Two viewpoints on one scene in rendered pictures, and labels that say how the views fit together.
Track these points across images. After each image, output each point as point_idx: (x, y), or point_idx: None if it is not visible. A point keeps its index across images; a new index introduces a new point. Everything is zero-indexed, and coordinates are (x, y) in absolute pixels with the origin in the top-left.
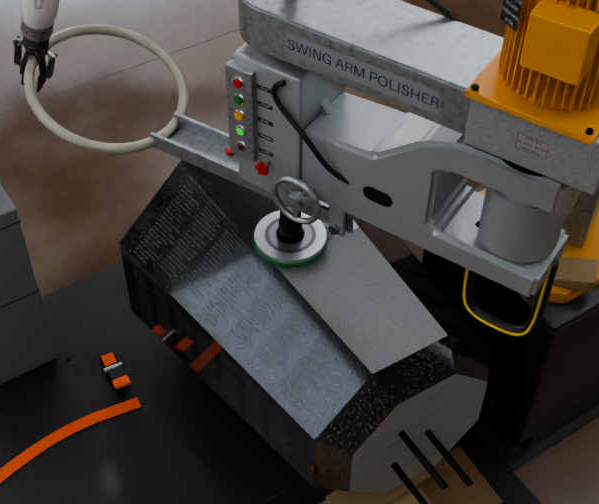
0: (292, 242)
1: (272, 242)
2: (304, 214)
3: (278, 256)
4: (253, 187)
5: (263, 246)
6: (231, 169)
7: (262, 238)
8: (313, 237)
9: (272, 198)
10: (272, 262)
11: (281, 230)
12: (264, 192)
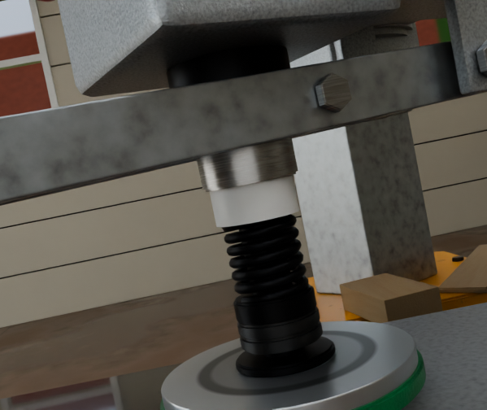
0: (331, 347)
1: (298, 382)
2: (227, 346)
3: (377, 372)
4: (174, 139)
5: (305, 396)
6: (54, 110)
7: (262, 399)
8: (328, 333)
9: (258, 136)
10: (385, 405)
11: (288, 323)
12: (223, 129)
